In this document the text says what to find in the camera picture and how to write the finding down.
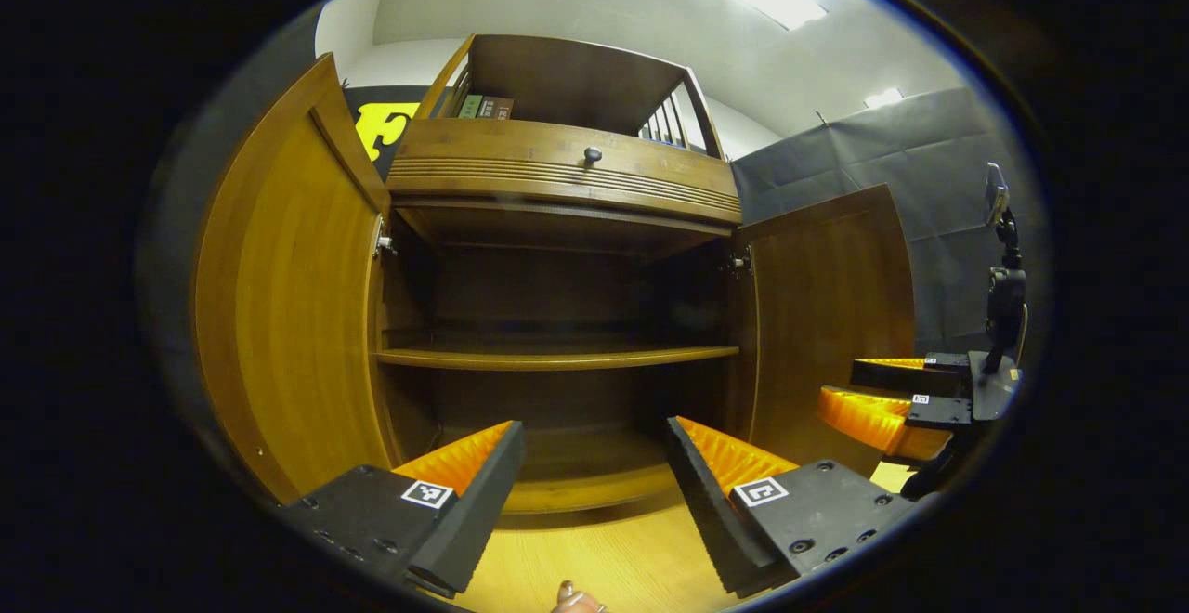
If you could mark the small ceiling light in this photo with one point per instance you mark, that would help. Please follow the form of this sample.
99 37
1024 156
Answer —
883 97

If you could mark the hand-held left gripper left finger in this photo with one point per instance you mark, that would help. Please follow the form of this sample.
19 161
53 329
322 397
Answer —
478 511

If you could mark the brown book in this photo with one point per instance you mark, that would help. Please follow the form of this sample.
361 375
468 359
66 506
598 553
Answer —
489 108
506 110

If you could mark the wooden cabinet drawer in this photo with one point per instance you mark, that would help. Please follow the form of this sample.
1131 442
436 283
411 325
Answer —
502 144

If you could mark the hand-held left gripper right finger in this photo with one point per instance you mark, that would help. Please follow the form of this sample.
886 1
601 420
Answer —
706 515

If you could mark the metal door hinge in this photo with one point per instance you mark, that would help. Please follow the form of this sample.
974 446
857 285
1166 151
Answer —
383 243
740 263

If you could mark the wooden inner cabinet shelf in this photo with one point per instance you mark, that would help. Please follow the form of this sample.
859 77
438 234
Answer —
557 358

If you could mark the wooden shoe cabinet door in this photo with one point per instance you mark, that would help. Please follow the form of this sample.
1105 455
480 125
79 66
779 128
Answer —
288 297
827 316

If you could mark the dark round drawer knob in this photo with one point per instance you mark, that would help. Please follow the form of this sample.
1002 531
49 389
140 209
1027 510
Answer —
593 156

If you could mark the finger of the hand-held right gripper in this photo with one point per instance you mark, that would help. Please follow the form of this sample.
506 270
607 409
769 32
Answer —
906 379
938 411

